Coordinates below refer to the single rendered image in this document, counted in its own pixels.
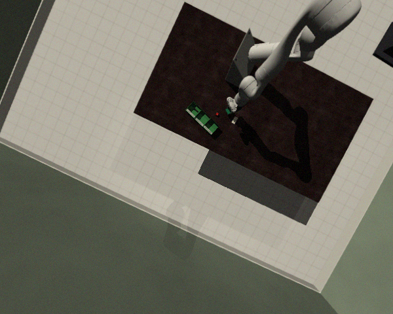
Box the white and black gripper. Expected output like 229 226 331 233
227 94 247 114

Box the green three-compartment bin rack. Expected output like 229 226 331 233
185 102 219 135

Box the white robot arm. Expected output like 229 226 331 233
236 0 362 104

